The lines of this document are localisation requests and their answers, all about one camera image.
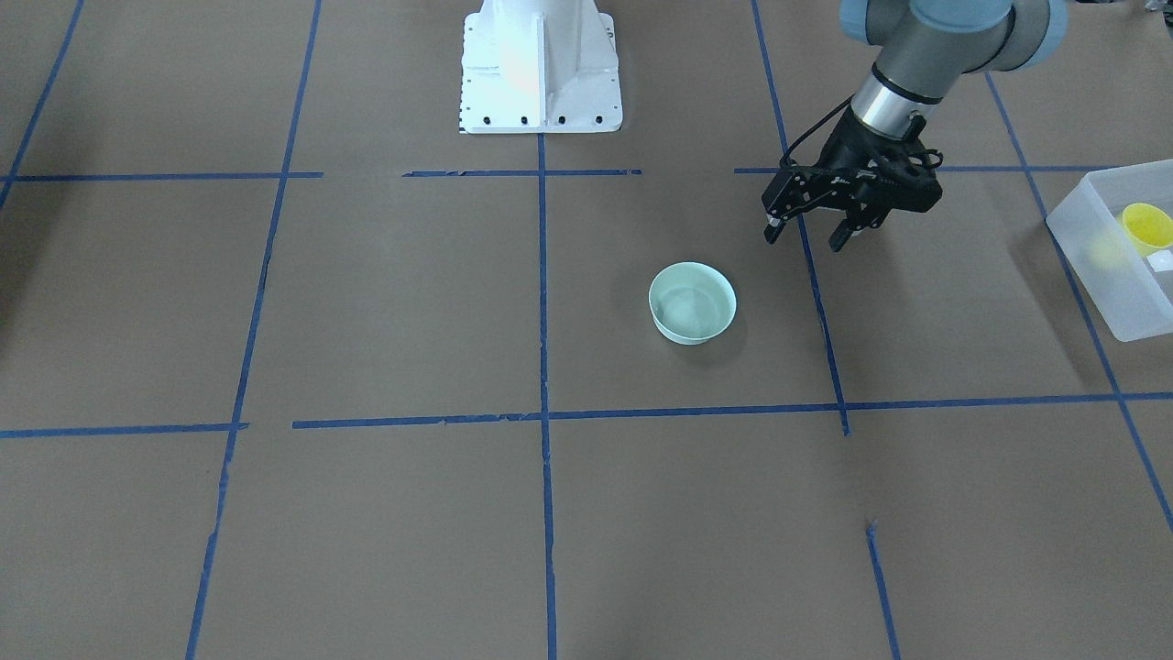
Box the clear plastic box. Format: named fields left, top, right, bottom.
left=1045, top=159, right=1172, bottom=342

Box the light green bowl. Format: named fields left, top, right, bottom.
left=647, top=260, right=738, bottom=346

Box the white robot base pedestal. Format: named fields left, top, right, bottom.
left=457, top=1, right=624, bottom=135

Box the yellow plastic cup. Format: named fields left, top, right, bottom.
left=1117, top=203, right=1172, bottom=258

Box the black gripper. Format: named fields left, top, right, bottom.
left=762, top=109, right=943, bottom=252

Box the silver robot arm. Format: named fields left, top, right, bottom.
left=762, top=1, right=1069, bottom=251

